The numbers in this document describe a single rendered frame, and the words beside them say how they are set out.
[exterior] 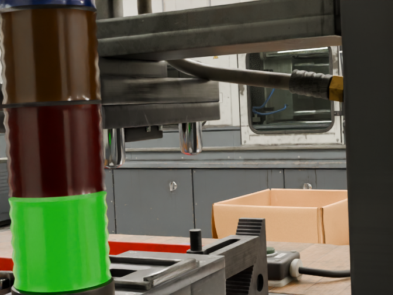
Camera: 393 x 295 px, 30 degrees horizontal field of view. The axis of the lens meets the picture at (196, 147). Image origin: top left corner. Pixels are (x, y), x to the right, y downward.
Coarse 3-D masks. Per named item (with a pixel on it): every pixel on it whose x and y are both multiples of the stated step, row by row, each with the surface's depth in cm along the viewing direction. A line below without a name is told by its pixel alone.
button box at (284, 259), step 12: (276, 252) 91; (288, 252) 92; (276, 264) 87; (288, 264) 89; (300, 264) 90; (276, 276) 87; (288, 276) 89; (300, 276) 90; (324, 276) 88; (336, 276) 89; (348, 276) 89
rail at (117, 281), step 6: (12, 276) 60; (120, 282) 55; (126, 282) 55; (132, 282) 54; (138, 282) 54; (144, 282) 54; (150, 282) 54; (132, 288) 54; (138, 288) 54; (144, 288) 54; (150, 288) 54
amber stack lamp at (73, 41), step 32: (0, 32) 27; (32, 32) 27; (64, 32) 27; (96, 32) 28; (32, 64) 27; (64, 64) 27; (96, 64) 28; (32, 96) 27; (64, 96) 27; (96, 96) 28
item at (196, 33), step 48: (96, 0) 55; (288, 0) 46; (336, 0) 45; (144, 48) 51; (192, 48) 49; (240, 48) 51; (288, 48) 53; (0, 96) 53; (144, 96) 53; (192, 96) 60; (192, 144) 62
